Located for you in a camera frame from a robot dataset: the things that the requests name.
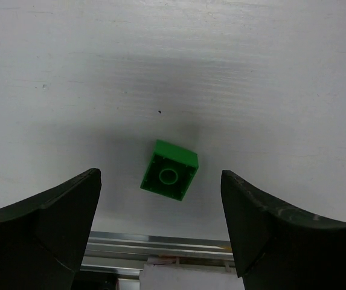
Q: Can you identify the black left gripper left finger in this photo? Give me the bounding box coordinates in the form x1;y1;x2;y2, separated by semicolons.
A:
0;169;101;289

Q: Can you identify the green lego brick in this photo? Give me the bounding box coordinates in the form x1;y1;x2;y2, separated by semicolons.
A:
140;140;199;201

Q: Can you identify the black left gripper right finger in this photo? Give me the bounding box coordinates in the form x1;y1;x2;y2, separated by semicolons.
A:
220;170;346;289

